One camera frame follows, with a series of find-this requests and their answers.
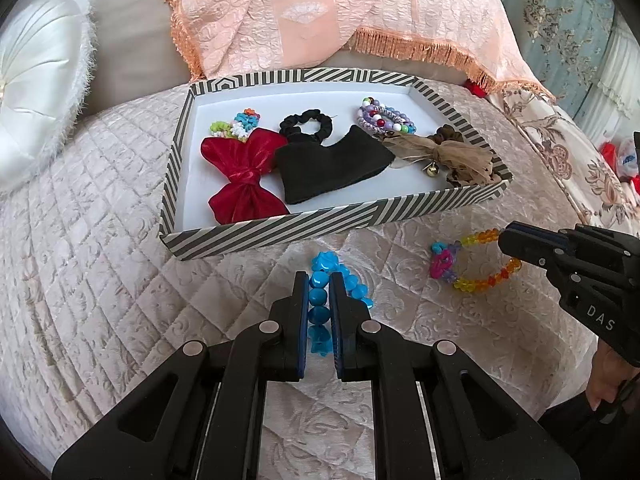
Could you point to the grey upholstered backrest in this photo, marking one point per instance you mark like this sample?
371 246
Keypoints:
130 50

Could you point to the black and white striped box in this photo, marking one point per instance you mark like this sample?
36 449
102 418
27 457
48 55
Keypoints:
320 220

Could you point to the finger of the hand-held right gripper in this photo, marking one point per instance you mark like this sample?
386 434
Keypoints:
600 315
550 240

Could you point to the brown scrunchie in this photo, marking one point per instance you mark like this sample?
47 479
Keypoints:
442 132

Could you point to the small red object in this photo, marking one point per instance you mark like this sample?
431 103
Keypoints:
477 89

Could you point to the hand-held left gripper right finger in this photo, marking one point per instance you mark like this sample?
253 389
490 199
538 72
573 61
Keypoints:
336 330

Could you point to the pink fringed blanket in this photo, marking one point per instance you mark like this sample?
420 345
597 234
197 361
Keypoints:
325 10

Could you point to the black velvet cloth bow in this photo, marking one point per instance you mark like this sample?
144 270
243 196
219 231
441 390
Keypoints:
330 170

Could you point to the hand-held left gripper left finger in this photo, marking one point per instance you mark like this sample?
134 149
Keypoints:
303 330

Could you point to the person's right forearm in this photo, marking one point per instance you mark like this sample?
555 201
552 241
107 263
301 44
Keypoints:
575 420

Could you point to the red and white plastic bags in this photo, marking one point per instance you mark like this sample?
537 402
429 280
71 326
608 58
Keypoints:
622 157

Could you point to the person's right hand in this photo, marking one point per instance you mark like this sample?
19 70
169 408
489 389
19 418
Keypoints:
602 375

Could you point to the blue floral curtain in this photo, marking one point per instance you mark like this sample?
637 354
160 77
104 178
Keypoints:
560 20

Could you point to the white lace fabric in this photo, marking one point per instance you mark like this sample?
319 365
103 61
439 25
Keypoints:
617 75

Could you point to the red satin bow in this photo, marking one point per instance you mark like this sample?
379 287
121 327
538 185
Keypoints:
240 175

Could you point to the white satin round cushion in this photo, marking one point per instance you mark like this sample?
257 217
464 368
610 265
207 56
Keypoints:
35 95

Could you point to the black scrunchie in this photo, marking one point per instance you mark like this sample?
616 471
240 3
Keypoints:
290 122

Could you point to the brown tulle bow with bells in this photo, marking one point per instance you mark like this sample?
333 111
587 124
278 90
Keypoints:
450 157

